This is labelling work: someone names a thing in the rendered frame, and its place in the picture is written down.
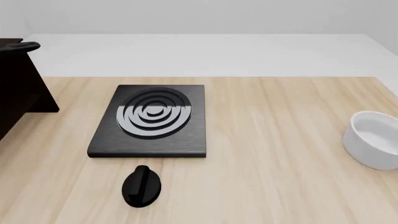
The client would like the dark wooden cabinet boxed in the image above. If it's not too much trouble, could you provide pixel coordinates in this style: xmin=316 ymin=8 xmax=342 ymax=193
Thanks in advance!
xmin=0 ymin=37 xmax=60 ymax=142

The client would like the black frying pan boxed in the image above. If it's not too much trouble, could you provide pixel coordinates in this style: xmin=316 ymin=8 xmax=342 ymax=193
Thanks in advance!
xmin=0 ymin=41 xmax=40 ymax=52

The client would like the flat black stove plate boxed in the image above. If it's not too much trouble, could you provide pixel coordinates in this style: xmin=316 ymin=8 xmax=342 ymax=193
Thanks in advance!
xmin=87 ymin=84 xmax=208 ymax=160

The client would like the round black stove knob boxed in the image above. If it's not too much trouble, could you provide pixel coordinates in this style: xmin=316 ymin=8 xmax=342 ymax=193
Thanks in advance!
xmin=121 ymin=164 xmax=162 ymax=208

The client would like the white ceramic bowl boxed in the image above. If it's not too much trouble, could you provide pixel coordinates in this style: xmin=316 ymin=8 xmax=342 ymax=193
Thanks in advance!
xmin=342 ymin=110 xmax=398 ymax=171

